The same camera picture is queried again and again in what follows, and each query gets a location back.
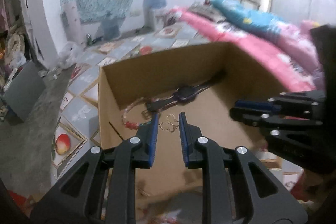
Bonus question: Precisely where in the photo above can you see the pink floral bed quilt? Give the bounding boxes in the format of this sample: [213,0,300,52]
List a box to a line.
[169,7,325,92]

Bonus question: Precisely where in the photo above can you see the multicolour bead bracelet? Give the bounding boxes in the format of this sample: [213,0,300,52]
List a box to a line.
[121,97,154,131]

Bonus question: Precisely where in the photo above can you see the white plastic bag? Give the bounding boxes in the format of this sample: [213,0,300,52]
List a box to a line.
[57,42,83,70]

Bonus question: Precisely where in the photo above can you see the fruit pattern tablecloth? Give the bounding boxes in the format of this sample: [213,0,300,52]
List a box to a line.
[50,22,209,184]

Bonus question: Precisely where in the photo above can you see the grey flat board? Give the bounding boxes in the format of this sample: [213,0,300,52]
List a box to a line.
[1,61,46,122]

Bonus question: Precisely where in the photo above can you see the dark purple smart watch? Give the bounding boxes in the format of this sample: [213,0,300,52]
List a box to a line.
[145,70,226,113]

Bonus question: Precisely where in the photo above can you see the red gift bag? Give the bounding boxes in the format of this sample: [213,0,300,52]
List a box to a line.
[8,190,36,216]

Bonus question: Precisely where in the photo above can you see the blue floral pillow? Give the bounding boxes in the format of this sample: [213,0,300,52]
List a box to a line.
[210,0,286,41]

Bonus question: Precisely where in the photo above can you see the brown cardboard box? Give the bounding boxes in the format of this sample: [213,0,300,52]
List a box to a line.
[98,41,289,204]

